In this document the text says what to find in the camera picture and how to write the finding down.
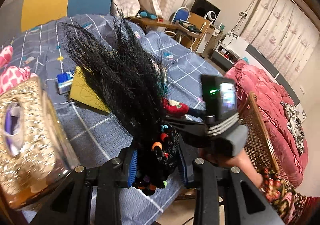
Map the red knitted item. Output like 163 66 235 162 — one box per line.
162 98 189 118

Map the black long-haired wig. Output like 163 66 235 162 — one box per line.
61 17 179 196

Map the yellow green scrub sponge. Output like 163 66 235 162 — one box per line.
70 66 110 113

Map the blue tissue packet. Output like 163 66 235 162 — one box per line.
57 70 75 94

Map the floral sleeved right forearm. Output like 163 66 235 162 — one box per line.
231 150 319 224

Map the person's right hand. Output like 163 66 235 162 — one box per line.
199 149 251 168

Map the wicker chair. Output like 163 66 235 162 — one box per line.
240 92 280 173

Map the pink quilted blanket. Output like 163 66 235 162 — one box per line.
225 59 309 188

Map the black white patterned pillow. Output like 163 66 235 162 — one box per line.
280 101 305 155

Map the gold ornate tissue box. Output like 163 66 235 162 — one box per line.
1 77 80 209

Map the wooden desk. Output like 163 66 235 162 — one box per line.
128 17 209 52

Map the window curtains right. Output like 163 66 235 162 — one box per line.
241 0 319 84

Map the blue folding chair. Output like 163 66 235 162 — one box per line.
171 7 190 23

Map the grey checked bed sheet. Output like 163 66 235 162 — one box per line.
1 14 217 224

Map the pink white plush toy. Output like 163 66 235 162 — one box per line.
0 46 37 95

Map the grey yellow blue headboard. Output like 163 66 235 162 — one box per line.
1 0 112 44

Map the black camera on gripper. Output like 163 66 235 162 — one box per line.
201 74 238 123

